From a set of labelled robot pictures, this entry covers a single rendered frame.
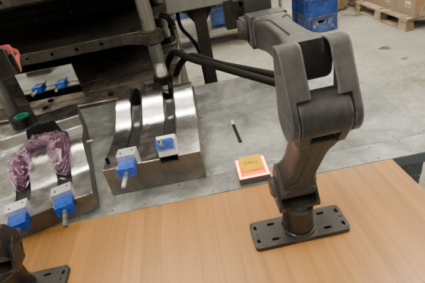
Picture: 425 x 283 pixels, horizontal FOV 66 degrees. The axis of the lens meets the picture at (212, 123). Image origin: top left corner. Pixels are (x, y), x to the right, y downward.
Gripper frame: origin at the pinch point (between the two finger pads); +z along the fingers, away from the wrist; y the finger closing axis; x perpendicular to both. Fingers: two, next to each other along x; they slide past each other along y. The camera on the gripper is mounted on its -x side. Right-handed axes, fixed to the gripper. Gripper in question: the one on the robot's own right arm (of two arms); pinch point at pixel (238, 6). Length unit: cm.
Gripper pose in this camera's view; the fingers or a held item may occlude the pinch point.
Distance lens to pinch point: 88.1
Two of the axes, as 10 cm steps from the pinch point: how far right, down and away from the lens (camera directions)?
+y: -9.8, 2.1, -0.2
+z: -1.2, -4.7, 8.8
